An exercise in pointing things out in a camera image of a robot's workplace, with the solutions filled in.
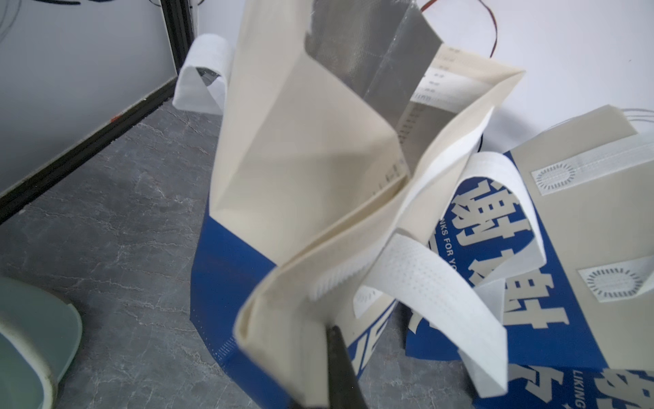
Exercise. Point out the blue beige takeout bag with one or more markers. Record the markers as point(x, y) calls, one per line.
point(580, 328)
point(347, 127)

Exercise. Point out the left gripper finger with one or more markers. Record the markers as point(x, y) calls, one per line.
point(344, 390)

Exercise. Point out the mint green toaster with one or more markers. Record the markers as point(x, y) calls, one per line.
point(40, 336)

